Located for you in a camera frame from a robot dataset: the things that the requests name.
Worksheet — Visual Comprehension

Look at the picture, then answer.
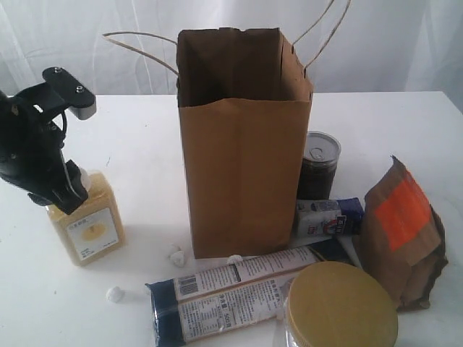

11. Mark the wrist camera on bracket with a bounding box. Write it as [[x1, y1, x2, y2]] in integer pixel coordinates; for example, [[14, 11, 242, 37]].
[[16, 67, 97, 121]]

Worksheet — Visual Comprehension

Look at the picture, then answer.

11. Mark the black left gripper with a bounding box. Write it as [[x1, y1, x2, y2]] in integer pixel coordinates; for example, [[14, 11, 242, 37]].
[[1, 93, 89, 214]]

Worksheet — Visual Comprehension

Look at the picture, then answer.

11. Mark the small blue white packet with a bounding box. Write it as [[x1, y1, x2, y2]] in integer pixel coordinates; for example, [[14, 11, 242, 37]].
[[293, 197, 365, 238]]

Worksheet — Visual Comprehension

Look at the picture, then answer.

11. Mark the yellow grain bottle white cap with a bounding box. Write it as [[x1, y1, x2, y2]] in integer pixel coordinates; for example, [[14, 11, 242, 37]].
[[46, 169, 126, 267]]

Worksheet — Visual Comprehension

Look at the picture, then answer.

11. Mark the white marshmallow candy pair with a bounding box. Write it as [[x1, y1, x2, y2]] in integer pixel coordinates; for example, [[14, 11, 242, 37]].
[[167, 244, 186, 267]]

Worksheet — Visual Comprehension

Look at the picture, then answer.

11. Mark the plastic jar gold lid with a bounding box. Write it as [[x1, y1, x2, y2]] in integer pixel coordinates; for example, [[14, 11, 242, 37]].
[[273, 261, 399, 346]]

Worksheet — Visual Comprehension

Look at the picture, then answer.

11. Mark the white marshmallow near bag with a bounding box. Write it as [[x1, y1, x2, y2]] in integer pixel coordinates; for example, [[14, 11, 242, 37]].
[[226, 254, 243, 265]]

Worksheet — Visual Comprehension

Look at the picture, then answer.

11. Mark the brown paper bag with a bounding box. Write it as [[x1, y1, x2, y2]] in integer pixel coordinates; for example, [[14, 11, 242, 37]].
[[170, 27, 314, 259]]

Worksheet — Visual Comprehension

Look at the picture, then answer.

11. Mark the brown pouch orange label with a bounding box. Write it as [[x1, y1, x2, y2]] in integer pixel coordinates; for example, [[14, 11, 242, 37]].
[[353, 158, 449, 311]]

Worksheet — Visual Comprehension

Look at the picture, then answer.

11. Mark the dark flat packet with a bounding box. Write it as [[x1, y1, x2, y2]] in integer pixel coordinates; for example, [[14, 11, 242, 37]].
[[307, 238, 354, 265]]

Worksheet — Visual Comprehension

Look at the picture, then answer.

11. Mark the dark can silver lid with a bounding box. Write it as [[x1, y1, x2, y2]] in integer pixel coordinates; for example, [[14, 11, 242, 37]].
[[297, 131, 341, 200]]

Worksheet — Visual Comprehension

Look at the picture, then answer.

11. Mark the blue noodle packet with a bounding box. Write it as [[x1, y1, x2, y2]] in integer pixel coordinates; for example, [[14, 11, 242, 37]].
[[147, 246, 318, 346]]

